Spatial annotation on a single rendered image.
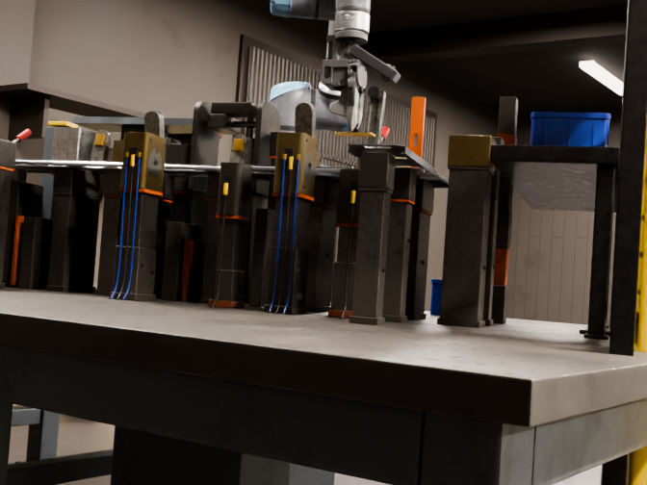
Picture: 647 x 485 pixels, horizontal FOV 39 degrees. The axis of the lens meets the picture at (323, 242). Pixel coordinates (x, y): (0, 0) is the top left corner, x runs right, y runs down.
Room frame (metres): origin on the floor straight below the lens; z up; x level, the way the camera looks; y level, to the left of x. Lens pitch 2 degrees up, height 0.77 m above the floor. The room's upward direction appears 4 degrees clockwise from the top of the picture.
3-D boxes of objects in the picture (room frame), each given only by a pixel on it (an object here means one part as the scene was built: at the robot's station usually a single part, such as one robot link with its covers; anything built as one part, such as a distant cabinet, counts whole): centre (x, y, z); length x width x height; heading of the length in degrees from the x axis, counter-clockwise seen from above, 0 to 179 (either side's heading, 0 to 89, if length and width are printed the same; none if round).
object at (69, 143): (2.36, 0.65, 0.90); 0.13 x 0.08 x 0.41; 162
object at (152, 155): (1.89, 0.39, 0.87); 0.12 x 0.07 x 0.35; 162
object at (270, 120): (2.25, 0.23, 0.95); 0.18 x 0.13 x 0.49; 72
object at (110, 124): (2.48, 0.51, 1.16); 0.37 x 0.14 x 0.02; 72
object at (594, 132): (2.06, -0.54, 1.10); 0.30 x 0.17 x 0.13; 164
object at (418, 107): (2.06, -0.19, 0.95); 0.03 x 0.01 x 0.50; 72
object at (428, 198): (1.90, -0.19, 0.84); 0.12 x 0.05 x 0.29; 162
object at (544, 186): (2.00, -0.53, 1.02); 0.90 x 0.22 x 0.03; 162
